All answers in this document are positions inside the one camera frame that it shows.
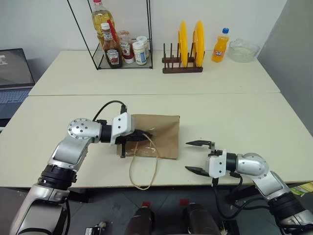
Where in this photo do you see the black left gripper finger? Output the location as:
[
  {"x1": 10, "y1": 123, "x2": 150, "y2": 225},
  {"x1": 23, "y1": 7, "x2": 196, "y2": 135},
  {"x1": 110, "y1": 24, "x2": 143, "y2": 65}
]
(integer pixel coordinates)
[{"x1": 134, "y1": 131, "x2": 154, "y2": 142}]

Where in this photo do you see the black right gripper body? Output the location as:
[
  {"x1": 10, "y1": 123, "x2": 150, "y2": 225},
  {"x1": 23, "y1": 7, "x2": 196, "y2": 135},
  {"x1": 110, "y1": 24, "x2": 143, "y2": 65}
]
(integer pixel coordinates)
[{"x1": 207, "y1": 141, "x2": 224, "y2": 159}]

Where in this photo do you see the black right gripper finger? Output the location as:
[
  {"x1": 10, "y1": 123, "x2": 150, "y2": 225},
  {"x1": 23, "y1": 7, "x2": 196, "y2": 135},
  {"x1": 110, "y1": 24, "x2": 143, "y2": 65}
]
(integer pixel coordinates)
[
  {"x1": 185, "y1": 166, "x2": 210, "y2": 177},
  {"x1": 185, "y1": 140, "x2": 212, "y2": 148}
]

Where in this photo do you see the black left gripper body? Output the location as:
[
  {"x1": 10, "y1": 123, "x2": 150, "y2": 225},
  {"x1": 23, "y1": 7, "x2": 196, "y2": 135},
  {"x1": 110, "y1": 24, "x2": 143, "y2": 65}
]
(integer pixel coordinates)
[{"x1": 114, "y1": 131, "x2": 137, "y2": 159}]

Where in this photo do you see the brown paper bag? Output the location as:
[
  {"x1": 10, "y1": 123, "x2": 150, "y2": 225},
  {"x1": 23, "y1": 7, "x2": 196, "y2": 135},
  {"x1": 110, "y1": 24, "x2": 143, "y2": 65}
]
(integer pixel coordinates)
[{"x1": 116, "y1": 114, "x2": 181, "y2": 191}]

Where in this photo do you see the dark rounded shape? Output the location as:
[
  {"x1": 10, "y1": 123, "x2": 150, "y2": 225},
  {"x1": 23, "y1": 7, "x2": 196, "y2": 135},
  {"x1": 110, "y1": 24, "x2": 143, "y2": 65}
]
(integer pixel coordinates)
[
  {"x1": 186, "y1": 202, "x2": 219, "y2": 235},
  {"x1": 126, "y1": 207, "x2": 155, "y2": 235}
]

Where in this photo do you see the dark wooden plate rack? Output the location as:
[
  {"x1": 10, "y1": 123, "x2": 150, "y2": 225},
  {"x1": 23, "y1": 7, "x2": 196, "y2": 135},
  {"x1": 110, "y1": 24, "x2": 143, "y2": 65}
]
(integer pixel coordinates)
[{"x1": 161, "y1": 42, "x2": 204, "y2": 74}]

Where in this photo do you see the white mayonnaise jar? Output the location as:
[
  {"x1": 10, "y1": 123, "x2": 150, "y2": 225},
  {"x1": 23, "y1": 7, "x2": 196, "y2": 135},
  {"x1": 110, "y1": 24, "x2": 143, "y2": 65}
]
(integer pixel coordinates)
[
  {"x1": 136, "y1": 36, "x2": 150, "y2": 59},
  {"x1": 132, "y1": 41, "x2": 148, "y2": 66}
]

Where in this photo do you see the red squeeze ketchup bottle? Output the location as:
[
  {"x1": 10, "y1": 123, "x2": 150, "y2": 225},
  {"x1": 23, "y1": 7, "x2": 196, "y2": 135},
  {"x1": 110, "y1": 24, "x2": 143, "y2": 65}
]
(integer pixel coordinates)
[{"x1": 117, "y1": 30, "x2": 135, "y2": 65}]

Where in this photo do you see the dark Heinz ketchup bottle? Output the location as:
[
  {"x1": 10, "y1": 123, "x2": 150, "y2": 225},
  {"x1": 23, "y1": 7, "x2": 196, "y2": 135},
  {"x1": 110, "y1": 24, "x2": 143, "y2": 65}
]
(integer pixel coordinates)
[{"x1": 100, "y1": 23, "x2": 123, "y2": 68}]

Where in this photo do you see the green snack packet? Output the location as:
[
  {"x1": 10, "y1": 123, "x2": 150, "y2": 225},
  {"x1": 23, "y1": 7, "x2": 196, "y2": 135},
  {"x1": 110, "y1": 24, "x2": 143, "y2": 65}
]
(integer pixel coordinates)
[{"x1": 289, "y1": 181, "x2": 313, "y2": 197}]

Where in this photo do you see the orange soda bottle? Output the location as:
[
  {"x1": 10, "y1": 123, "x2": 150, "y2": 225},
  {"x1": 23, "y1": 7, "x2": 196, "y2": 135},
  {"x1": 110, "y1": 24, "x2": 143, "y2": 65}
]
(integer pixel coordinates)
[{"x1": 211, "y1": 27, "x2": 231, "y2": 63}]

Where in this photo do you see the yellow plate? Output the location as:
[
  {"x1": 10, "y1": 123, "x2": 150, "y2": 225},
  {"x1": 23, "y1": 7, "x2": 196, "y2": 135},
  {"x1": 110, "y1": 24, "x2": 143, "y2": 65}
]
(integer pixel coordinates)
[
  {"x1": 192, "y1": 20, "x2": 205, "y2": 67},
  {"x1": 178, "y1": 21, "x2": 189, "y2": 68}
]

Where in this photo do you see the clear glass bowl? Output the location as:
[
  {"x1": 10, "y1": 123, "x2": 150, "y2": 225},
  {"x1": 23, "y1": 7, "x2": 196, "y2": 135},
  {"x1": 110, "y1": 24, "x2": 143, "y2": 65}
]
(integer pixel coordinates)
[{"x1": 228, "y1": 38, "x2": 261, "y2": 63}]

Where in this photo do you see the large cooking oil bottle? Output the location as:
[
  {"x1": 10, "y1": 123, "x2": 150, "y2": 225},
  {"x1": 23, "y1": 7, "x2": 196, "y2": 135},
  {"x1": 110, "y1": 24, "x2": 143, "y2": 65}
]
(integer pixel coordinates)
[{"x1": 91, "y1": 0, "x2": 116, "y2": 49}]

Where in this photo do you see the grey laptop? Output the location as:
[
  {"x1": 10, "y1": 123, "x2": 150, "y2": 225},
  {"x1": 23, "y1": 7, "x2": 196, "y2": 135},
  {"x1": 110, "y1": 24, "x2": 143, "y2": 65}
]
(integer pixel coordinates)
[{"x1": 0, "y1": 47, "x2": 36, "y2": 128}]

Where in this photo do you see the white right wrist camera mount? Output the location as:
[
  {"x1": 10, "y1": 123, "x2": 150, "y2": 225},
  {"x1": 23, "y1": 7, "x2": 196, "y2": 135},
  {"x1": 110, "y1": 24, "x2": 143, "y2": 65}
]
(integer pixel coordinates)
[{"x1": 208, "y1": 149, "x2": 227, "y2": 179}]

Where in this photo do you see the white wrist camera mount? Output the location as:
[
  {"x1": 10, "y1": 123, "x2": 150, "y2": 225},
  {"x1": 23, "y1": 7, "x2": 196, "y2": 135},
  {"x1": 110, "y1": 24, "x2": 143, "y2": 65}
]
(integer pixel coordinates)
[
  {"x1": 109, "y1": 112, "x2": 134, "y2": 146},
  {"x1": 208, "y1": 149, "x2": 227, "y2": 179}
]

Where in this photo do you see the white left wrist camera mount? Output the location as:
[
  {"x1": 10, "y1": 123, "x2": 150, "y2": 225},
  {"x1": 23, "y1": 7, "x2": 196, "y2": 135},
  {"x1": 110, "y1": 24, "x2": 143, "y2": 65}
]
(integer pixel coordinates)
[{"x1": 109, "y1": 112, "x2": 134, "y2": 146}]

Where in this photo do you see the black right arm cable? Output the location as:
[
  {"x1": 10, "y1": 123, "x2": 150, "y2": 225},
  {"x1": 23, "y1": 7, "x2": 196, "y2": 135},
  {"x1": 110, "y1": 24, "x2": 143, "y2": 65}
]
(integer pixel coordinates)
[{"x1": 211, "y1": 171, "x2": 269, "y2": 220}]

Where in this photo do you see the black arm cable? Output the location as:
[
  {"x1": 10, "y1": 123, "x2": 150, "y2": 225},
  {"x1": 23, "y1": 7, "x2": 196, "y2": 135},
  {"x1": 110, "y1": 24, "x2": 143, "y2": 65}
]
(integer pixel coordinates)
[
  {"x1": 92, "y1": 100, "x2": 128, "y2": 124},
  {"x1": 211, "y1": 171, "x2": 269, "y2": 220}
]

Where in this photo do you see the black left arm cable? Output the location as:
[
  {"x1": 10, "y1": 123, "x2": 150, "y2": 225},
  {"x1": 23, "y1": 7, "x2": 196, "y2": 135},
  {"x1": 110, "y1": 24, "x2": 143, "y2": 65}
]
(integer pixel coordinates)
[{"x1": 92, "y1": 100, "x2": 128, "y2": 124}]

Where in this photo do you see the black wire frame shelf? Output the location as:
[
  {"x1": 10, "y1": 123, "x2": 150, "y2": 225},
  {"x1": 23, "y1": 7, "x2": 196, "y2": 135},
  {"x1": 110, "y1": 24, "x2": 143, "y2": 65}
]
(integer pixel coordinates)
[{"x1": 67, "y1": 0, "x2": 154, "y2": 71}]

